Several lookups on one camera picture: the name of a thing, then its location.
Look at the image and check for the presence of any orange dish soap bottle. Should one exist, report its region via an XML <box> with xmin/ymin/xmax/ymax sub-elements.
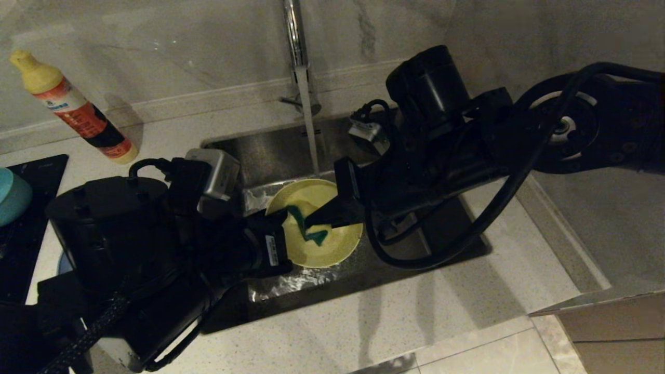
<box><xmin>9</xmin><ymin>50</ymin><xmax>140</xmax><ymax>165</ymax></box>

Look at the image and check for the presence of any chrome faucet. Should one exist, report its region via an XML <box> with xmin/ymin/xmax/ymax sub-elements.
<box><xmin>279</xmin><ymin>0</ymin><xmax>323</xmax><ymax>117</ymax></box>

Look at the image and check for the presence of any black induction cooktop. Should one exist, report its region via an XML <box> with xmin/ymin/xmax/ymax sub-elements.
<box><xmin>0</xmin><ymin>154</ymin><xmax>69</xmax><ymax>304</ymax></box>

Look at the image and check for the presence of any clear tap water stream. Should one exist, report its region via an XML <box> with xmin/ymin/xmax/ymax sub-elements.
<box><xmin>295</xmin><ymin>68</ymin><xmax>320</xmax><ymax>177</ymax></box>

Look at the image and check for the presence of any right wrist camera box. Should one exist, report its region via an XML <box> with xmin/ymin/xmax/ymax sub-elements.
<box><xmin>348</xmin><ymin>117</ymin><xmax>390</xmax><ymax>155</ymax></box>

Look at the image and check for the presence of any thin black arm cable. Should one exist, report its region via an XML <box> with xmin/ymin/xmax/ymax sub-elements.
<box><xmin>145</xmin><ymin>312</ymin><xmax>204</xmax><ymax>372</ymax></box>

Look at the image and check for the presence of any yellow green sponge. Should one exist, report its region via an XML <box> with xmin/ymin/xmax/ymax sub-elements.
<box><xmin>285</xmin><ymin>204</ymin><xmax>329</xmax><ymax>246</ymax></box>

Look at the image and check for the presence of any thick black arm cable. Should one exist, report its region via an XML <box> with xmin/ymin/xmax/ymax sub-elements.
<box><xmin>364</xmin><ymin>62</ymin><xmax>665</xmax><ymax>271</ymax></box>
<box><xmin>39</xmin><ymin>288</ymin><xmax>130</xmax><ymax>374</ymax></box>

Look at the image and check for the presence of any teal bowl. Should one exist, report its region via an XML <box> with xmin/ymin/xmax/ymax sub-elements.
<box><xmin>0</xmin><ymin>167</ymin><xmax>33</xmax><ymax>228</ymax></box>

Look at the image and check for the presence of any yellow plastic bowl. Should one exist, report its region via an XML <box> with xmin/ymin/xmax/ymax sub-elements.
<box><xmin>265</xmin><ymin>178</ymin><xmax>363</xmax><ymax>269</ymax></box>

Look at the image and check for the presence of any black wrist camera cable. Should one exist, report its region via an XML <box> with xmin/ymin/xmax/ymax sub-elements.
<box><xmin>129</xmin><ymin>157</ymin><xmax>208</xmax><ymax>208</ymax></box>
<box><xmin>353</xmin><ymin>99</ymin><xmax>391</xmax><ymax>125</ymax></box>

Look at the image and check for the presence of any stainless steel sink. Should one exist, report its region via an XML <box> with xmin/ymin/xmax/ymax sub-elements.
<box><xmin>200</xmin><ymin>106</ymin><xmax>491</xmax><ymax>335</ymax></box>

